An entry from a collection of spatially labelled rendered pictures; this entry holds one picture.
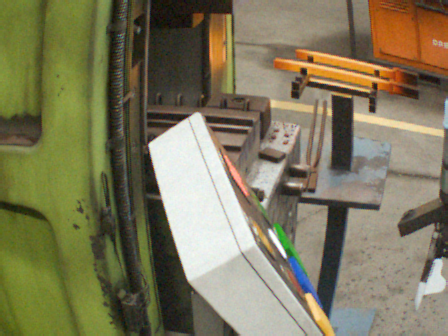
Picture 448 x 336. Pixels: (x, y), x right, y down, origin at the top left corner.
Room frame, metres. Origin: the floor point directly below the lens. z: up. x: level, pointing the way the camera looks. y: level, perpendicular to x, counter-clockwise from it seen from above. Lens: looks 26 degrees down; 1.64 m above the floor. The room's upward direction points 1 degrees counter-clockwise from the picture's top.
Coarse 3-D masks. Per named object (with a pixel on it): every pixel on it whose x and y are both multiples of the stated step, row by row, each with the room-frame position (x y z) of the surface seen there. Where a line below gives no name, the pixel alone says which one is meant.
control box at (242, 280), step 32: (192, 128) 1.00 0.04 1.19; (160, 160) 0.97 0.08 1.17; (192, 160) 0.93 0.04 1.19; (224, 160) 0.93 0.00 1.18; (192, 192) 0.86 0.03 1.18; (224, 192) 0.83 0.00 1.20; (192, 224) 0.80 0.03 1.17; (224, 224) 0.77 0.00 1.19; (192, 256) 0.74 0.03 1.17; (224, 256) 0.71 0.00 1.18; (256, 256) 0.71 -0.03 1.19; (288, 256) 0.95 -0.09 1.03; (224, 288) 0.70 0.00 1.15; (256, 288) 0.71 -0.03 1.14; (288, 288) 0.72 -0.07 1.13; (256, 320) 0.71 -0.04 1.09; (288, 320) 0.72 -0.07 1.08
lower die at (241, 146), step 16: (176, 112) 1.52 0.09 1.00; (192, 112) 1.52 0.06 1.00; (208, 112) 1.54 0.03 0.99; (224, 112) 1.53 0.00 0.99; (240, 112) 1.53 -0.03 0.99; (256, 112) 1.53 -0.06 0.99; (160, 128) 1.47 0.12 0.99; (224, 128) 1.45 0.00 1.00; (240, 128) 1.44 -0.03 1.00; (256, 128) 1.51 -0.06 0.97; (224, 144) 1.39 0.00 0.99; (240, 144) 1.39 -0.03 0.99; (256, 144) 1.51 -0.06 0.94; (240, 160) 1.38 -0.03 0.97
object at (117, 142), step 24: (120, 0) 1.14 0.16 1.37; (120, 24) 1.14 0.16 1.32; (120, 48) 1.14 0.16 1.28; (120, 72) 1.15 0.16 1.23; (120, 96) 1.15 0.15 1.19; (120, 120) 1.15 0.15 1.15; (120, 144) 1.15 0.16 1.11; (120, 168) 1.15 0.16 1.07; (120, 192) 1.15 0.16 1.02; (120, 216) 1.16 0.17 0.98; (144, 312) 1.16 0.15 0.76
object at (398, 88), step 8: (280, 64) 1.99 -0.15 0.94; (288, 64) 1.98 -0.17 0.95; (296, 64) 1.98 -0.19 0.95; (304, 64) 1.98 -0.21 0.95; (312, 64) 1.98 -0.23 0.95; (312, 72) 1.96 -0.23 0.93; (320, 72) 1.95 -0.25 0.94; (328, 72) 1.95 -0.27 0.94; (336, 72) 1.94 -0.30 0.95; (344, 72) 1.94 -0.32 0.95; (352, 72) 1.95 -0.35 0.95; (344, 80) 1.93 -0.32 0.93; (352, 80) 1.92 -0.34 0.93; (360, 80) 1.92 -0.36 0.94; (368, 80) 1.91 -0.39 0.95; (376, 80) 1.91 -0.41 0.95; (384, 80) 1.91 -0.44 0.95; (392, 80) 1.91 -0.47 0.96; (384, 88) 1.89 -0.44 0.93; (392, 88) 1.87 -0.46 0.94; (400, 88) 1.88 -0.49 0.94; (408, 88) 1.87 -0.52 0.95; (416, 88) 1.87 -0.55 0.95; (408, 96) 1.87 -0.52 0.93; (416, 96) 1.87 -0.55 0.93
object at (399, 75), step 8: (296, 56) 2.10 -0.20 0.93; (304, 56) 2.09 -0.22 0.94; (320, 56) 2.07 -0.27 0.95; (328, 56) 2.08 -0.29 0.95; (336, 56) 2.08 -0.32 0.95; (336, 64) 2.06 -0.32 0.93; (344, 64) 2.05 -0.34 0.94; (352, 64) 2.04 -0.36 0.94; (360, 64) 2.04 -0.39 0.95; (368, 64) 2.04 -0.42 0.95; (368, 72) 2.03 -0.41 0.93; (384, 72) 2.01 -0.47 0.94; (392, 72) 2.00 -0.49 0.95; (400, 72) 2.00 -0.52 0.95; (408, 72) 1.99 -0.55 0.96; (400, 80) 2.00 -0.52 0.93; (408, 80) 1.99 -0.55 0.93; (416, 80) 1.98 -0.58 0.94
